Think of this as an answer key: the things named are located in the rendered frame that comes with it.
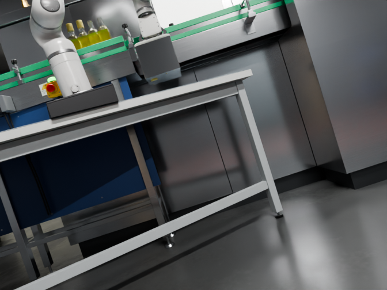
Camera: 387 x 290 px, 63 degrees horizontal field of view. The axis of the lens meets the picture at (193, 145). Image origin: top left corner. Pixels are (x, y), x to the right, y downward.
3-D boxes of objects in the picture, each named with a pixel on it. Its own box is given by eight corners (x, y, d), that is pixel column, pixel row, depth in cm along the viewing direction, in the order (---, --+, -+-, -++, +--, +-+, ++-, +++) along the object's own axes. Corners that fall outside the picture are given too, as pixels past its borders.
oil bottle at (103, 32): (120, 62, 181) (107, 26, 180) (117, 60, 175) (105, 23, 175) (110, 65, 181) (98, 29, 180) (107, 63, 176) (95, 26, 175)
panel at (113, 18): (227, 16, 193) (211, -38, 192) (228, 14, 190) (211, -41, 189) (87, 61, 193) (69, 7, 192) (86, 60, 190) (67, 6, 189)
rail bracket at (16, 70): (27, 84, 165) (18, 59, 164) (19, 81, 158) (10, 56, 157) (19, 86, 165) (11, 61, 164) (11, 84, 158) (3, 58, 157)
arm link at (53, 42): (50, 54, 122) (26, -4, 122) (45, 72, 138) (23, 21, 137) (80, 49, 129) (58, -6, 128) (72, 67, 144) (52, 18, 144)
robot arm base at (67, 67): (101, 87, 124) (83, 42, 123) (52, 103, 120) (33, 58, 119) (104, 96, 142) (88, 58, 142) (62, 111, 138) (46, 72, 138)
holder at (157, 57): (181, 77, 173) (173, 50, 173) (180, 67, 146) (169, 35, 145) (152, 87, 173) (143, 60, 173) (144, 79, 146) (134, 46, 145)
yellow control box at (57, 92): (67, 95, 163) (62, 81, 163) (61, 94, 156) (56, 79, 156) (54, 99, 163) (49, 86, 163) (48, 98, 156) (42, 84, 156)
